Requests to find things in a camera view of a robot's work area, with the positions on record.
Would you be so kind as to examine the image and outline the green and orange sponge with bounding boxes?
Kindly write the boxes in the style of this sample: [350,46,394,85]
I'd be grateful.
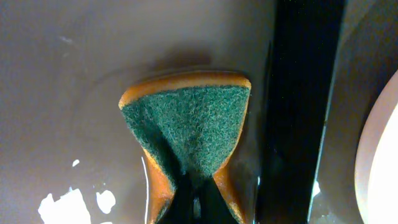
[118,70,251,223]

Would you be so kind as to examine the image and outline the white plate with red blob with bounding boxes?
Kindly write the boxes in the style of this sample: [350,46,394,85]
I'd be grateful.
[354,73,397,224]

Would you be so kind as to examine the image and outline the small black sponge tray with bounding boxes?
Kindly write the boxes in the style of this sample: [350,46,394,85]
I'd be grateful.
[1,1,344,223]

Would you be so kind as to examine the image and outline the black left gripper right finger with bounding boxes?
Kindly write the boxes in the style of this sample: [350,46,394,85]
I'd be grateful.
[198,179,237,224]

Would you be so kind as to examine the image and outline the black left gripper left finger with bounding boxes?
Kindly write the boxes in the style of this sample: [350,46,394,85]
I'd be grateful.
[158,175,195,224]

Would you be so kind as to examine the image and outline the large brown serving tray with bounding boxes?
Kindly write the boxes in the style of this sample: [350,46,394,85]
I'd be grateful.
[309,0,397,223]

